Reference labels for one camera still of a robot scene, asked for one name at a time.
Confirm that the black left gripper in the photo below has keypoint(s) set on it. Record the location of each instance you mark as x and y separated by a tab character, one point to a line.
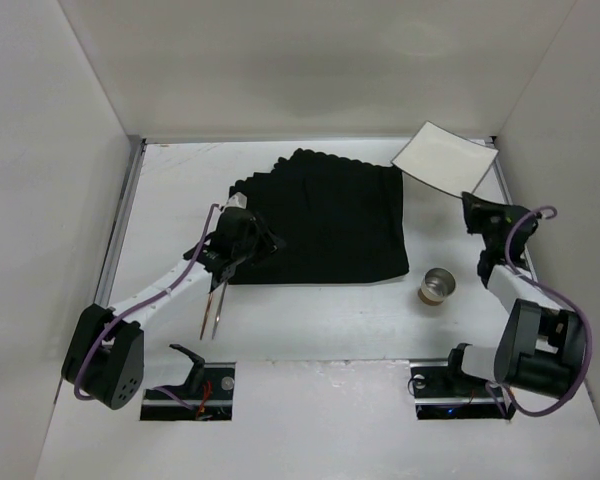
259	240

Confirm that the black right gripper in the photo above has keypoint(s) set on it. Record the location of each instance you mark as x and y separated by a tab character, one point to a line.
480	215

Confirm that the silver knife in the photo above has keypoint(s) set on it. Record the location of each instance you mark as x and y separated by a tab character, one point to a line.
219	309

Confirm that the white square plate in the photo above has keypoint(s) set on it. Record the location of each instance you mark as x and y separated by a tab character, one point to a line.
444	160

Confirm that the metal cup with cork base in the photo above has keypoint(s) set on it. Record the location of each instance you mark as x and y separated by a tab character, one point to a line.
437	285

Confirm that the black cloth placemat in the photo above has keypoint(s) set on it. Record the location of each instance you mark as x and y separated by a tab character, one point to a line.
341	221

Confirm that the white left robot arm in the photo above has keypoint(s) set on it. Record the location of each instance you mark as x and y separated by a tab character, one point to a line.
105	360

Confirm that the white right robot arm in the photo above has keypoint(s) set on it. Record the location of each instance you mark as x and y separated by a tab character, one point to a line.
543	348

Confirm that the copper fork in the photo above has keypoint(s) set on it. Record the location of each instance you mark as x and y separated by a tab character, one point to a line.
207	311

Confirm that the aluminium table rail right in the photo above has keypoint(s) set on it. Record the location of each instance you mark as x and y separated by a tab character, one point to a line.
499	173

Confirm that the aluminium table rail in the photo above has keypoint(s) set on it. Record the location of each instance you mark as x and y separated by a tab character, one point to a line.
499	173
120	221

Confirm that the aluminium table rail left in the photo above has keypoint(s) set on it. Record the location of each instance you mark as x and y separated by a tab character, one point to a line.
120	221

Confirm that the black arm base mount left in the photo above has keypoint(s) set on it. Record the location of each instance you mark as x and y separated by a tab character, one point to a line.
181	385

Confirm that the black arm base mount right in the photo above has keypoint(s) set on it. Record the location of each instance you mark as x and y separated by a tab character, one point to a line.
441	394

